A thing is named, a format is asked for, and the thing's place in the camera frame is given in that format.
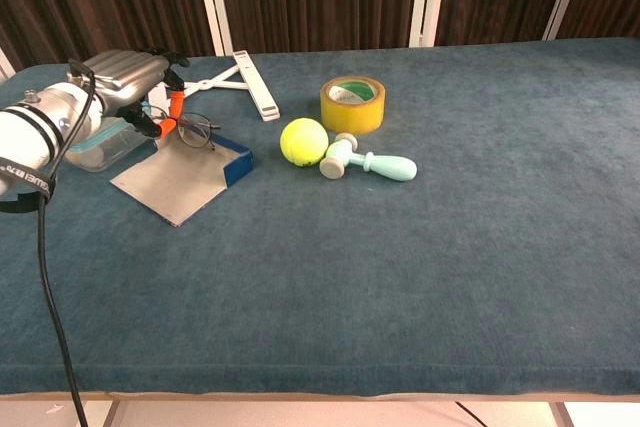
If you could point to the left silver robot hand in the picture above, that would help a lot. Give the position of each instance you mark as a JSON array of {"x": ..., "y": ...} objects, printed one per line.
[{"x": 125, "y": 77}]

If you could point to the thin metal-framed eyeglasses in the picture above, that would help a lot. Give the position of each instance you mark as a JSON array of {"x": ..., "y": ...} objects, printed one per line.
[{"x": 195, "y": 129}]

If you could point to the blue grey cardboard tray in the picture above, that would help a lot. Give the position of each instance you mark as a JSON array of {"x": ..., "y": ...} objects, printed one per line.
[{"x": 170, "y": 182}]

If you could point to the clear container with blue rim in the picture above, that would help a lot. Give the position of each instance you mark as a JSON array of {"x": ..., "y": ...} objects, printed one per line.
[{"x": 105, "y": 152}]

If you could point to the white folding laptop stand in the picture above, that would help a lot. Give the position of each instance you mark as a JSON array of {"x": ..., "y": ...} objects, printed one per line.
[{"x": 255, "y": 87}]

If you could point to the yellow tennis ball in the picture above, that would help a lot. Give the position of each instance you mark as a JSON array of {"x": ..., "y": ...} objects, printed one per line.
[{"x": 302, "y": 142}]

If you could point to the yellow packing tape roll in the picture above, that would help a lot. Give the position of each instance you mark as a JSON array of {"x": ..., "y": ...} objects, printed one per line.
[{"x": 350, "y": 117}]

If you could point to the mint green toy hammer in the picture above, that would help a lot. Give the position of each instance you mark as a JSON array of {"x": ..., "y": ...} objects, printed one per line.
[{"x": 390, "y": 167}]

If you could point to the blue table cloth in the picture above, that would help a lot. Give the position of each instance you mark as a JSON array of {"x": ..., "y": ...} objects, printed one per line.
[{"x": 400, "y": 272}]

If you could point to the grey metal table leg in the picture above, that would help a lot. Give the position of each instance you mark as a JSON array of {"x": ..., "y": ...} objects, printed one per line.
[
  {"x": 111, "y": 414},
  {"x": 562, "y": 414}
]

